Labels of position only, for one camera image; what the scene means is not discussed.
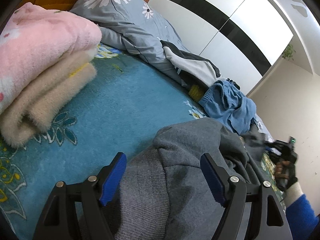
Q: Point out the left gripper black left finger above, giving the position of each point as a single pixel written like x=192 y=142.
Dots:
x=59 y=218

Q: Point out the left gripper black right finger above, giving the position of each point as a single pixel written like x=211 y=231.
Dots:
x=250 y=211

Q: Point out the grey hooded sweatshirt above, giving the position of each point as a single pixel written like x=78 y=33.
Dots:
x=163 y=193

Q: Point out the right hand in fingerless glove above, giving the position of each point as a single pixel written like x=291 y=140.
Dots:
x=285 y=175

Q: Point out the blue garment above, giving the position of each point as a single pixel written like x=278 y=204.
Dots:
x=228 y=105

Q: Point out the green potted plant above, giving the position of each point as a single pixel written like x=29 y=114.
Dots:
x=288 y=53

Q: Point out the olive yellow garment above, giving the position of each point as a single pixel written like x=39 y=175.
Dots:
x=196 y=93

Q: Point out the teal floral bed blanket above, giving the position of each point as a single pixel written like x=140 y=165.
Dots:
x=121 y=110

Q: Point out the black and white jacket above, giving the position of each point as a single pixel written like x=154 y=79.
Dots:
x=191 y=68

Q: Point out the white wardrobe with black stripe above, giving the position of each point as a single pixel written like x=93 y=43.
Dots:
x=243 y=38

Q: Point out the pink and beige folded blanket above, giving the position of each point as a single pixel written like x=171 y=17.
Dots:
x=46 y=60

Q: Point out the grey daisy print duvet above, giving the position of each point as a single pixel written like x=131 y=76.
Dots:
x=133 y=26

